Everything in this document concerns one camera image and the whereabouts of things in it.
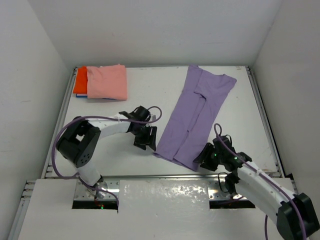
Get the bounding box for white foam front cover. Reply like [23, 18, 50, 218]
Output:
[19, 179, 281, 240]

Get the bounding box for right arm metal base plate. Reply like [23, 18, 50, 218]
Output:
[207, 179, 247, 201]

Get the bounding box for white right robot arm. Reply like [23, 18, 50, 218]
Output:
[194, 135, 320, 240]

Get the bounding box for aluminium left table rail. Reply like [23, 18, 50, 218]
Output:
[40, 66, 78, 179]

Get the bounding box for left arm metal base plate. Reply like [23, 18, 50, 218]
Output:
[73, 181, 120, 201]

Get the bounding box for aluminium front table rail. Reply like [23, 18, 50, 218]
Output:
[44, 172, 283, 181]

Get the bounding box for purple t-shirt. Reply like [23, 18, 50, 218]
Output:
[154, 65, 237, 172]

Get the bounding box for folded pink t-shirt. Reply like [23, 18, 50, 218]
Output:
[86, 64, 128, 101]

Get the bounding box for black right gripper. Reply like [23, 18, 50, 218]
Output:
[193, 143, 224, 172]

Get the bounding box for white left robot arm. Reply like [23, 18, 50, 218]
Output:
[51, 106, 161, 193]

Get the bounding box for folded orange t-shirt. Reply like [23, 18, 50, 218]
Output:
[72, 66, 88, 95]

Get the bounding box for aluminium table rail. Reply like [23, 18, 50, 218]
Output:
[245, 66, 286, 178]
[40, 66, 78, 179]
[44, 172, 283, 181]

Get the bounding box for aluminium right table rail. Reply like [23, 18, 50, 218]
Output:
[245, 66, 286, 178]

